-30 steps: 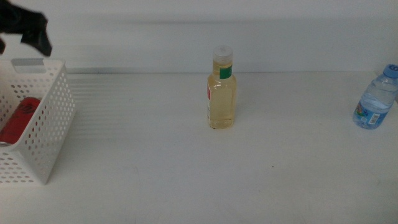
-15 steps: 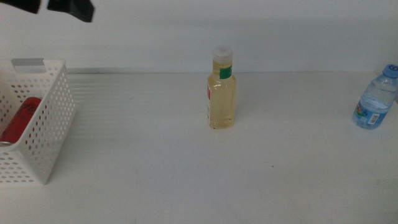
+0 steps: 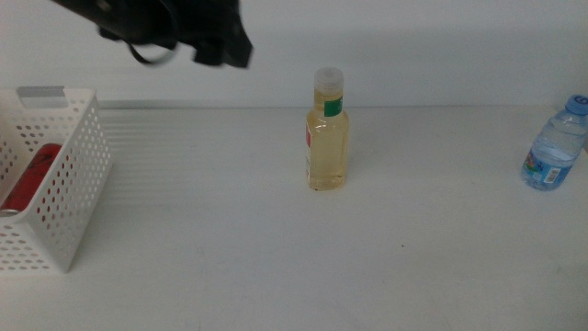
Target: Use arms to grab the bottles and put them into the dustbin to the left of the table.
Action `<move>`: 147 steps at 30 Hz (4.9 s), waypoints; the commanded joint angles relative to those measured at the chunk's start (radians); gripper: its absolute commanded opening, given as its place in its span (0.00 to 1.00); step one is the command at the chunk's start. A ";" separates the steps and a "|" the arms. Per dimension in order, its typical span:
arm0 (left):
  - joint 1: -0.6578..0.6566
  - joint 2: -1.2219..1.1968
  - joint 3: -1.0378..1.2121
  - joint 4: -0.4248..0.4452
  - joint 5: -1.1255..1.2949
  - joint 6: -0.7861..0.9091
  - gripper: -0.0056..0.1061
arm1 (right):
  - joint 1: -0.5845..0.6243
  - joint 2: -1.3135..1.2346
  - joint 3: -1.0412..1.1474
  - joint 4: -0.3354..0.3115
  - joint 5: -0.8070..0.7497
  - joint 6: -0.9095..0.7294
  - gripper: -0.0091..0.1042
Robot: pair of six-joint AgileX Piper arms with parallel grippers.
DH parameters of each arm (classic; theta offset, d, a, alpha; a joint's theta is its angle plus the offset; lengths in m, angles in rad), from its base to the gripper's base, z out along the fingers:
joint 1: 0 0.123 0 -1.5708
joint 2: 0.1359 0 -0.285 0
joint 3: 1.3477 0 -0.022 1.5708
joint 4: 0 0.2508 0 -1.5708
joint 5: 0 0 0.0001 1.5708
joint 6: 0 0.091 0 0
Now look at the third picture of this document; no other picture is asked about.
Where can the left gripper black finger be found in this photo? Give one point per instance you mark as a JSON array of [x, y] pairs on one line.
[[236, 48], [209, 56]]

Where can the yellow liquid plastic bottle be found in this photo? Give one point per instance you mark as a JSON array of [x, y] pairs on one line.
[[327, 151]]

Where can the red soda can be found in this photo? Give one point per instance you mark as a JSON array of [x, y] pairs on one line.
[[32, 179]]

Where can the water bottle with blue cap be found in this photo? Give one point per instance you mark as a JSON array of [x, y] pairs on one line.
[[551, 151]]

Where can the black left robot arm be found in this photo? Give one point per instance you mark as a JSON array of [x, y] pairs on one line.
[[82, 7]]

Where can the white perforated plastic basket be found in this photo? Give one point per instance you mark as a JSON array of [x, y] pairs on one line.
[[80, 94]]

